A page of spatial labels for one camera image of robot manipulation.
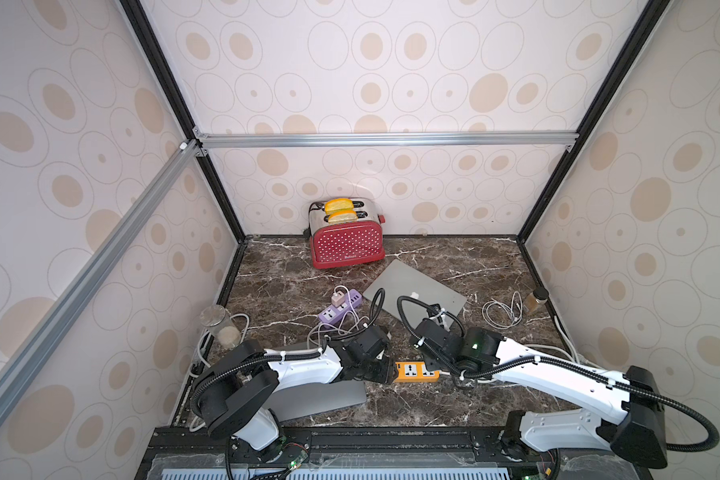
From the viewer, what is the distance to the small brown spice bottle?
936 millimetres

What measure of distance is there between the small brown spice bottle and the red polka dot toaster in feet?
1.70

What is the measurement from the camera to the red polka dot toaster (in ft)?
3.34
